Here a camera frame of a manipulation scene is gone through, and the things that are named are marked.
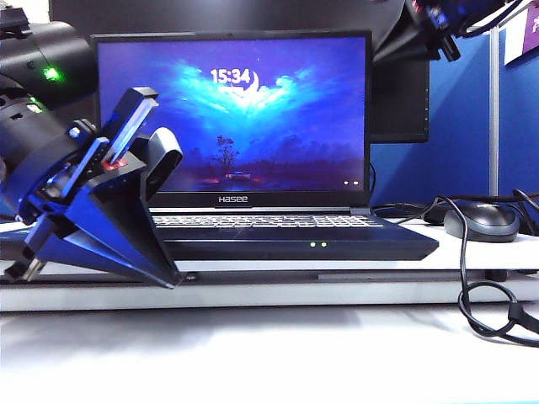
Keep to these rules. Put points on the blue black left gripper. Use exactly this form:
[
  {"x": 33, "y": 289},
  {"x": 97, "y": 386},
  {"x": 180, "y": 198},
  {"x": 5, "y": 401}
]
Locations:
[{"x": 84, "y": 168}]

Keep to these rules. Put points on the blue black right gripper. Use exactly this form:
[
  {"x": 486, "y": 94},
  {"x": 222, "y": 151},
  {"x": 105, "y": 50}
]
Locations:
[{"x": 436, "y": 17}]

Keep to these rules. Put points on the black Hasee laptop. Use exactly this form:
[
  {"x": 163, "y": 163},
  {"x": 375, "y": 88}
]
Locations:
[{"x": 261, "y": 126}]

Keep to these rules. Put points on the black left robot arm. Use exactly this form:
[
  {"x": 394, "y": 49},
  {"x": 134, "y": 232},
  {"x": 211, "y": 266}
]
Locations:
[{"x": 42, "y": 139}]

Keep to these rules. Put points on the black ASUS monitor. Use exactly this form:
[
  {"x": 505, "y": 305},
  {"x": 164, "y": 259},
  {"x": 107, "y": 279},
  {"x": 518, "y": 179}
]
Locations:
[{"x": 400, "y": 105}]

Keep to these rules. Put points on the blue office partition panel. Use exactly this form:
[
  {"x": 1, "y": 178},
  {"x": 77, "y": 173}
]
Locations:
[
  {"x": 459, "y": 126},
  {"x": 518, "y": 126}
]

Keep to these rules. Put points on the white purple poster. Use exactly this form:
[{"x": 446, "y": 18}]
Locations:
[{"x": 522, "y": 42}]

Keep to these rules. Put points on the black grey computer mouse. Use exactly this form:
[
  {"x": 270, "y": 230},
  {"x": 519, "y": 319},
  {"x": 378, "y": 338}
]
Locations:
[{"x": 480, "y": 221}]

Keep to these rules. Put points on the grey oval wrist camera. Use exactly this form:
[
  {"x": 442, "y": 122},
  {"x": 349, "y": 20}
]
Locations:
[{"x": 162, "y": 164}]

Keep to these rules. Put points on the silver partition post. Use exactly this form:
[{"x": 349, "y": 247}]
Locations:
[{"x": 494, "y": 126}]

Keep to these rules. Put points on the dark grey desk rail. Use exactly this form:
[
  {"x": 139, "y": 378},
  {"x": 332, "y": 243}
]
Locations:
[{"x": 252, "y": 277}]

